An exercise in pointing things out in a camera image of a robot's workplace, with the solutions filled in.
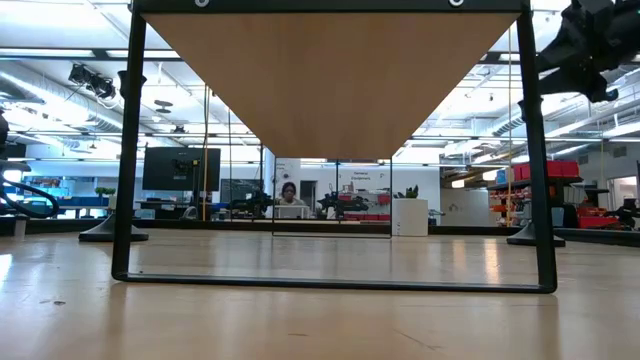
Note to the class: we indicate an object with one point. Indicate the black background robot arm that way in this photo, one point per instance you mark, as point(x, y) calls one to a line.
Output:
point(250, 204)
point(345, 204)

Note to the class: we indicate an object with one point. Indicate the black ceiling camera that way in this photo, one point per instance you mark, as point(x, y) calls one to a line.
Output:
point(611, 96)

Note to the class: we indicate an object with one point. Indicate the red storage bin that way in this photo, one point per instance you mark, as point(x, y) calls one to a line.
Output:
point(562, 169)
point(522, 172)
point(597, 220)

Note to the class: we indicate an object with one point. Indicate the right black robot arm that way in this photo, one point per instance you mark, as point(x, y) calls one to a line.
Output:
point(630, 30)

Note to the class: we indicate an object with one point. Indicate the black ceiling disc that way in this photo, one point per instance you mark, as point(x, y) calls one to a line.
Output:
point(163, 104)

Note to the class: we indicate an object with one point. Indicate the black table edge rail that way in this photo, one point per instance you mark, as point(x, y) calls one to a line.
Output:
point(475, 230)

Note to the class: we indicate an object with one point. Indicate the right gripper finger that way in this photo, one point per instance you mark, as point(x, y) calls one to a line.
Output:
point(557, 55)
point(575, 82)

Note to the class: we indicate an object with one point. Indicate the seated person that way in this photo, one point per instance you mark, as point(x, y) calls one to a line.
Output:
point(289, 195)

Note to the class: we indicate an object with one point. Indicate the black monitor screen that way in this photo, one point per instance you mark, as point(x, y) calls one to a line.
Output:
point(170, 167)

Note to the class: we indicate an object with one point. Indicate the wooden shelf with black frame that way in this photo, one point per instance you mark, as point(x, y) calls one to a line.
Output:
point(330, 75)

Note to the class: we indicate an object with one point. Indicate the white planter box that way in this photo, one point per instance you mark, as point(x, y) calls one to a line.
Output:
point(410, 217)

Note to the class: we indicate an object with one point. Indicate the dark chalkboard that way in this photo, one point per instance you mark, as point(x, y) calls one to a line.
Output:
point(240, 189)

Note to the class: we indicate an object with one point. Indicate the small green plants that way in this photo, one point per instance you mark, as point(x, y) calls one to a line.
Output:
point(105, 191)

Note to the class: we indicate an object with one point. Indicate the white laptop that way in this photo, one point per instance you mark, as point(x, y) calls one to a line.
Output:
point(292, 212)

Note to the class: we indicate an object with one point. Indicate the white short post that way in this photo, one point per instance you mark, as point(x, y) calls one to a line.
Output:
point(20, 227)

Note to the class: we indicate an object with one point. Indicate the dark green plant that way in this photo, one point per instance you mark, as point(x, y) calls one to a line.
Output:
point(409, 193)

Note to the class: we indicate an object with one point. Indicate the black storage rack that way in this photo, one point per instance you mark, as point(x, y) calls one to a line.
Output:
point(565, 195)

